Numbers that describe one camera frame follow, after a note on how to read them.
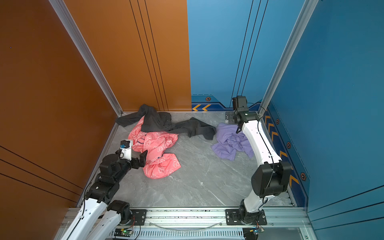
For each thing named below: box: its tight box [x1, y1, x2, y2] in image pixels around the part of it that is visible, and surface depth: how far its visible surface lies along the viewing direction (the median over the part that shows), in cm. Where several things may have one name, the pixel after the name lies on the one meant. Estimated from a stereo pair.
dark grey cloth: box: [116, 103, 217, 140], surface depth 104 cm
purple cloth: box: [211, 123, 254, 161], surface depth 100 cm
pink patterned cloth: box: [128, 116, 181, 179], surface depth 91 cm
